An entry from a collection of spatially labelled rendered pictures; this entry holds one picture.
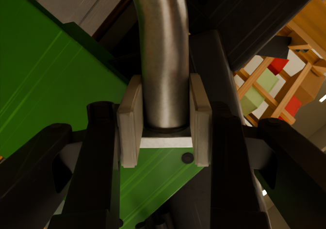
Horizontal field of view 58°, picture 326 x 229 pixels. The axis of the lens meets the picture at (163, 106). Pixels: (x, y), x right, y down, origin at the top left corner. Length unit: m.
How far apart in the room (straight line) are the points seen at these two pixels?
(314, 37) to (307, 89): 3.27
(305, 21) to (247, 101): 2.59
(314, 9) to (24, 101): 0.88
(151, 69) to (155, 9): 0.03
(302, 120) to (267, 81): 5.94
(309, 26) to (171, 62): 0.84
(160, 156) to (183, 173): 0.02
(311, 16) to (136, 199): 0.84
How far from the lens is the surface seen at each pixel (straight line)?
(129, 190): 0.25
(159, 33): 0.17
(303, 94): 4.25
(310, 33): 0.99
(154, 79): 0.17
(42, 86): 0.23
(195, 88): 0.16
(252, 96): 3.55
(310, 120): 9.70
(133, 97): 0.15
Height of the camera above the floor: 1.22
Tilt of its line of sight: 2 degrees down
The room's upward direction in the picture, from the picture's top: 135 degrees clockwise
